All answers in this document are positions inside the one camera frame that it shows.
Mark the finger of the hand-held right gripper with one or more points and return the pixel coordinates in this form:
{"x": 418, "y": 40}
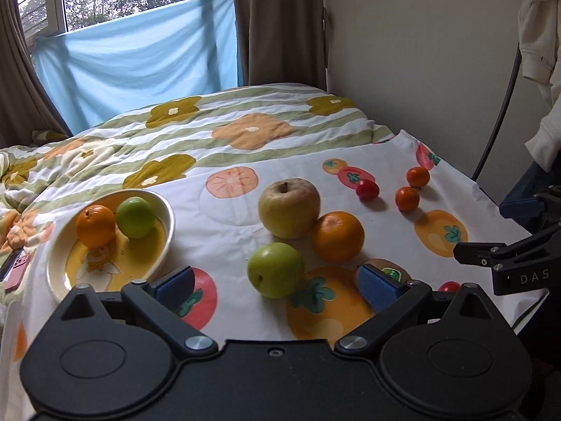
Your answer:
{"x": 521, "y": 208}
{"x": 477, "y": 252}

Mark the green apple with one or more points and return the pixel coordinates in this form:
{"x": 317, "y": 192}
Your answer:
{"x": 136, "y": 217}
{"x": 275, "y": 270}

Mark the small tangerine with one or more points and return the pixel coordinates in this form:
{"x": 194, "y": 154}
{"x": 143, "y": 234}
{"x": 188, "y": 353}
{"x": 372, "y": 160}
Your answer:
{"x": 407, "y": 198}
{"x": 418, "y": 176}

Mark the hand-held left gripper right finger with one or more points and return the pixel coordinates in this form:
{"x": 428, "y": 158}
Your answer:
{"x": 379, "y": 288}

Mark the yellow apple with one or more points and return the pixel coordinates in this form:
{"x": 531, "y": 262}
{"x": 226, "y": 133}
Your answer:
{"x": 289, "y": 208}

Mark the orange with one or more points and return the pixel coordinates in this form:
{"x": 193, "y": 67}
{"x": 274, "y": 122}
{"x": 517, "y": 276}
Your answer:
{"x": 95, "y": 226}
{"x": 337, "y": 237}

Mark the pink phone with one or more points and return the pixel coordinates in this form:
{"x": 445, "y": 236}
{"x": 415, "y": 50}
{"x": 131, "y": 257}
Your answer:
{"x": 17, "y": 274}

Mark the brown curtain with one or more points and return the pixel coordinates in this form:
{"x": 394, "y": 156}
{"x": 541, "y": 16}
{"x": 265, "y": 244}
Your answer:
{"x": 22, "y": 87}
{"x": 280, "y": 26}

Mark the white and yellow bowl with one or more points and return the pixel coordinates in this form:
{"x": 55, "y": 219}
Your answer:
{"x": 87, "y": 269}

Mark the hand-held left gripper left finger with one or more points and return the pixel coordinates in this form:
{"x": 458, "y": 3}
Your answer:
{"x": 175, "y": 288}

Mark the dark blue cloth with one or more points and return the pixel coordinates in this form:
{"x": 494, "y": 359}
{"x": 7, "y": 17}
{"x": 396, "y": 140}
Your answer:
{"x": 521, "y": 184}

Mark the red cherry tomato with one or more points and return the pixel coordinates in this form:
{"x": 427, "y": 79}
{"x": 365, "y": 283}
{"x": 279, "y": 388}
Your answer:
{"x": 367, "y": 189}
{"x": 449, "y": 287}

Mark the brown kiwi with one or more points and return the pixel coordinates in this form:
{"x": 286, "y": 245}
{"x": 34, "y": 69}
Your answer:
{"x": 385, "y": 265}

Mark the white fruit print cloth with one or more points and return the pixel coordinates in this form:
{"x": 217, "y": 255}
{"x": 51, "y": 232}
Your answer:
{"x": 228, "y": 223}

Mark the floral striped blanket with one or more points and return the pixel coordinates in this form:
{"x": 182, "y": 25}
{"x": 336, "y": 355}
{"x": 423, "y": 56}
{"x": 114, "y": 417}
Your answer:
{"x": 175, "y": 140}

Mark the light blue cloth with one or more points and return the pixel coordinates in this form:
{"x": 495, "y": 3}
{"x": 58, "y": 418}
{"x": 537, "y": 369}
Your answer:
{"x": 140, "y": 65}

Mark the white hanging garment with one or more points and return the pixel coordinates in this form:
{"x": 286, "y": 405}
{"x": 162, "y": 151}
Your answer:
{"x": 539, "y": 39}

